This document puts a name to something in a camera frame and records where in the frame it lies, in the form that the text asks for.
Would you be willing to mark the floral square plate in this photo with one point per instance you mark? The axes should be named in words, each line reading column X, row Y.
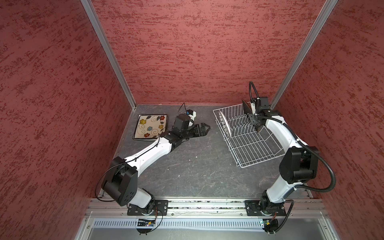
column 149, row 127

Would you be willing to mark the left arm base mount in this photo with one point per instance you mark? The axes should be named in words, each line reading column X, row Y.
column 155, row 207

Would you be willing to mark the aluminium front rail frame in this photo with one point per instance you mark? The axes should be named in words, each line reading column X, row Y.
column 203, row 214

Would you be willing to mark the left corner aluminium profile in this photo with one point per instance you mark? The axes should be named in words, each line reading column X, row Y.
column 97, row 26

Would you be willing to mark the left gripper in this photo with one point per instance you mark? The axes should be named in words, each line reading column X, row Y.
column 203, row 132

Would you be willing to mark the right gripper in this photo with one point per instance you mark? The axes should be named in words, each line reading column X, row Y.
column 253, row 121

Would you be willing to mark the white wire dish rack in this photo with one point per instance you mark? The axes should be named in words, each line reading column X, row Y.
column 247, row 146

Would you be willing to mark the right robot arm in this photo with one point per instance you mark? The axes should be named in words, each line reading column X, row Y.
column 297, row 167

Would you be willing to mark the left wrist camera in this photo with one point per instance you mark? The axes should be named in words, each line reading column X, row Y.
column 192, row 114

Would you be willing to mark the corner aluminium profile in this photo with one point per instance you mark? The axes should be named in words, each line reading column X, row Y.
column 317, row 26
column 97, row 26

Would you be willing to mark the white round bowl plate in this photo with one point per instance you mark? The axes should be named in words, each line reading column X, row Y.
column 225, row 125

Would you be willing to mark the black plate yellow rim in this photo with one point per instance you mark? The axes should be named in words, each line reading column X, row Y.
column 248, row 109

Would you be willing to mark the right corner aluminium profile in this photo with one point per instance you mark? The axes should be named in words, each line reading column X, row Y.
column 317, row 26

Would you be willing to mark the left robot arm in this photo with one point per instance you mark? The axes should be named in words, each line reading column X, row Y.
column 120, row 181

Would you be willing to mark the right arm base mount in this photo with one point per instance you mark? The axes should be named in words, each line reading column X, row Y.
column 255, row 207

